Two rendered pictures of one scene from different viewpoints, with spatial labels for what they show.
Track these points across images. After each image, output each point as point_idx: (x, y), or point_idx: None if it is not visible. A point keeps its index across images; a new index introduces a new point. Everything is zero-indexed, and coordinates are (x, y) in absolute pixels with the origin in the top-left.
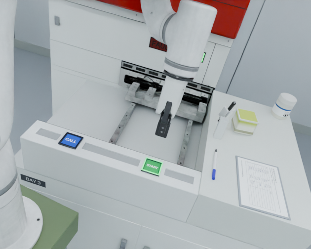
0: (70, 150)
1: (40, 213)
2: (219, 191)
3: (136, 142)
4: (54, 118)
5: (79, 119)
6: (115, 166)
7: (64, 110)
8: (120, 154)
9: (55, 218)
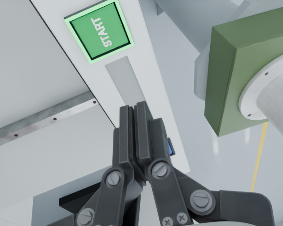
0: (174, 138)
1: (258, 79)
2: None
3: None
4: (88, 171)
5: (60, 162)
6: (158, 83)
7: (68, 177)
8: (122, 99)
9: (254, 62)
